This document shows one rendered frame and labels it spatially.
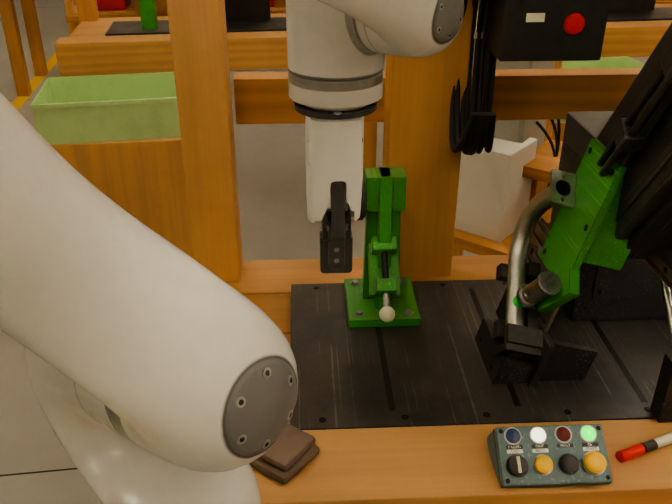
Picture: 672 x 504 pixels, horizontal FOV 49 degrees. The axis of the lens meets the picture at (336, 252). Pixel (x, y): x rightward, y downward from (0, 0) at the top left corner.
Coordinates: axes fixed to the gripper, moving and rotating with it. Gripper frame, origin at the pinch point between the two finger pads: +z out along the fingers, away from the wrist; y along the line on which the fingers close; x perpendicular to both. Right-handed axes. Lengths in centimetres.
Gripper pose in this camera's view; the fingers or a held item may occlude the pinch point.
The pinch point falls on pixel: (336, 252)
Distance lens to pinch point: 73.4
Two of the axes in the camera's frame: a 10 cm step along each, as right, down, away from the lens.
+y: 0.5, 4.8, -8.8
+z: 0.0, 8.8, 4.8
